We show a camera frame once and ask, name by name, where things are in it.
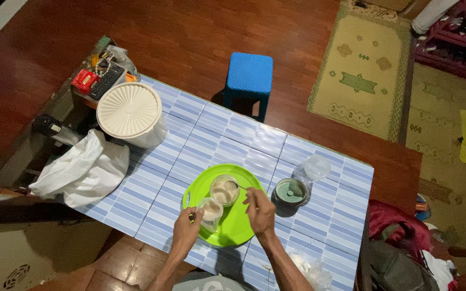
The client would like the maroon shoe rack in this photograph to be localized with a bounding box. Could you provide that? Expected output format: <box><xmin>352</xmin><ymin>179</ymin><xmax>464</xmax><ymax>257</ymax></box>
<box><xmin>413</xmin><ymin>0</ymin><xmax>466</xmax><ymax>82</ymax></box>

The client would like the green round plastic tray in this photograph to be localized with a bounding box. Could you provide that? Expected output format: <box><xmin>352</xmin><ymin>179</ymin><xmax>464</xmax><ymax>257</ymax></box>
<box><xmin>182</xmin><ymin>163</ymin><xmax>267</xmax><ymax>248</ymax></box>

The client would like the white round lidded container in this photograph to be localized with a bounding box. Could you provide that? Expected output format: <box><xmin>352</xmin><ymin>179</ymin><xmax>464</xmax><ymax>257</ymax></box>
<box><xmin>96</xmin><ymin>82</ymin><xmax>168</xmax><ymax>149</ymax></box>

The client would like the person's left hand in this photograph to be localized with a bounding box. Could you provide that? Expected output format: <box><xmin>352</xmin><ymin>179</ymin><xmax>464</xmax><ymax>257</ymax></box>
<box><xmin>172</xmin><ymin>206</ymin><xmax>205</xmax><ymax>254</ymax></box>

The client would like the beige rug with brown pattern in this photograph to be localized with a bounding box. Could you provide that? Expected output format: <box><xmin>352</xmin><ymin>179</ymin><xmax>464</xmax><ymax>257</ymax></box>
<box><xmin>405</xmin><ymin>62</ymin><xmax>466</xmax><ymax>275</ymax></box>

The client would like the person's grey shirt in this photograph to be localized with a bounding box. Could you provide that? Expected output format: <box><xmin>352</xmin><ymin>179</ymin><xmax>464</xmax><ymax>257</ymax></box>
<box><xmin>172</xmin><ymin>270</ymin><xmax>259</xmax><ymax>291</ymax></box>

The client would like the metal spoon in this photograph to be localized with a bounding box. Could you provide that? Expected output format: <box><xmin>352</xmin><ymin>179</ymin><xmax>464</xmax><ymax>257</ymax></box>
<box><xmin>226</xmin><ymin>181</ymin><xmax>251</xmax><ymax>192</ymax></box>

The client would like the beige rug with green pattern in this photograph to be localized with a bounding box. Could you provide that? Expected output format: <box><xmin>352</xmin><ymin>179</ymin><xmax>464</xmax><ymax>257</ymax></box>
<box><xmin>307</xmin><ymin>0</ymin><xmax>412</xmax><ymax>142</ymax></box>

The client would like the white bead bracelet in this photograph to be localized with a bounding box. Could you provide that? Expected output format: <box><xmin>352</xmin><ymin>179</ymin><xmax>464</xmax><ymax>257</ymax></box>
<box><xmin>94</xmin><ymin>61</ymin><xmax>112</xmax><ymax>78</ymax></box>

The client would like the blue striped tablecloth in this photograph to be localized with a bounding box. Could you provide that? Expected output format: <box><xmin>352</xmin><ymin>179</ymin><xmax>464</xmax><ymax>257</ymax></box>
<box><xmin>73</xmin><ymin>75</ymin><xmax>375</xmax><ymax>291</ymax></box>

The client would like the clear plastic wrapper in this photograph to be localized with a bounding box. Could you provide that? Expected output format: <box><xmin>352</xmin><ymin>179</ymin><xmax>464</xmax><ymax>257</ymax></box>
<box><xmin>287</xmin><ymin>250</ymin><xmax>334</xmax><ymax>291</ymax></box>

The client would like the red bag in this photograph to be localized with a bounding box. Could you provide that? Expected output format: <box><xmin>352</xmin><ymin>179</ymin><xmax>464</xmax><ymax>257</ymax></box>
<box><xmin>368</xmin><ymin>199</ymin><xmax>433</xmax><ymax>261</ymax></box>

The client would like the black remote control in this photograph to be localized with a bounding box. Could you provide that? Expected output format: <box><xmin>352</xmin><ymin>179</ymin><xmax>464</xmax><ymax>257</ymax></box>
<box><xmin>88</xmin><ymin>65</ymin><xmax>126</xmax><ymax>101</ymax></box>

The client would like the red small box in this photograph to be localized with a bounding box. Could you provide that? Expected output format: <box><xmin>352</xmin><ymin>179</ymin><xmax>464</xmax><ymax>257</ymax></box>
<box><xmin>71</xmin><ymin>68</ymin><xmax>100</xmax><ymax>95</ymax></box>

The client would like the clear cup with milky drink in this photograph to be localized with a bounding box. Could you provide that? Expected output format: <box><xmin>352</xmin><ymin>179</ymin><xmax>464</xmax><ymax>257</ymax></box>
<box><xmin>197</xmin><ymin>197</ymin><xmax>224</xmax><ymax>234</ymax></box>
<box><xmin>210</xmin><ymin>175</ymin><xmax>241</xmax><ymax>207</ymax></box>

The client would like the blue plastic stool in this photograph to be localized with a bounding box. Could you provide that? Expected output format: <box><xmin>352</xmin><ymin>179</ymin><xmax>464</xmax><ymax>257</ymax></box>
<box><xmin>222</xmin><ymin>52</ymin><xmax>274</xmax><ymax>123</ymax></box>

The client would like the clear plastic jar lid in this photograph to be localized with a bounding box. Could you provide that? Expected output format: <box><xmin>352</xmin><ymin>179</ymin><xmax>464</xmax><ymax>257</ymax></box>
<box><xmin>303</xmin><ymin>154</ymin><xmax>331</xmax><ymax>181</ymax></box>

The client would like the black backpack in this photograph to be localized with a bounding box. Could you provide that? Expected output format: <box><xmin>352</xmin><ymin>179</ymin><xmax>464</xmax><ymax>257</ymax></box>
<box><xmin>356</xmin><ymin>228</ymin><xmax>441</xmax><ymax>291</ymax></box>

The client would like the white plastic bag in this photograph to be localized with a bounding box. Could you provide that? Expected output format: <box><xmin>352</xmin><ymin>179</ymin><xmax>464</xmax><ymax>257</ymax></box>
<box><xmin>28</xmin><ymin>129</ymin><xmax>130</xmax><ymax>209</ymax></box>

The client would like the glass side table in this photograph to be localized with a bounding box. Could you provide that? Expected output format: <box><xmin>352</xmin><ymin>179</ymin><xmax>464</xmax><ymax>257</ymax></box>
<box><xmin>0</xmin><ymin>35</ymin><xmax>141</xmax><ymax>189</ymax></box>

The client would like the jar with green powder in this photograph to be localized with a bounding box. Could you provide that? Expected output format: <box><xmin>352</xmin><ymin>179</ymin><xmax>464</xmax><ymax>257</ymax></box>
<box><xmin>274</xmin><ymin>177</ymin><xmax>308</xmax><ymax>207</ymax></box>

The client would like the crumpled clear plastic bag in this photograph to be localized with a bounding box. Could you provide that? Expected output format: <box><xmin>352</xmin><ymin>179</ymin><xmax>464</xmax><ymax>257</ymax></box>
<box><xmin>107</xmin><ymin>44</ymin><xmax>140</xmax><ymax>81</ymax></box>

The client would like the white rolled cloth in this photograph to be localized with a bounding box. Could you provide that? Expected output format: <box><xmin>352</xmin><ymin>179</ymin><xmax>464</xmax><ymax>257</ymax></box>
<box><xmin>411</xmin><ymin>0</ymin><xmax>461</xmax><ymax>35</ymax></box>

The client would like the person's right hand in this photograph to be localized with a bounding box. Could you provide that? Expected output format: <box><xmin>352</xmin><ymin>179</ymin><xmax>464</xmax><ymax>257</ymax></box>
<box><xmin>243</xmin><ymin>186</ymin><xmax>277</xmax><ymax>239</ymax></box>

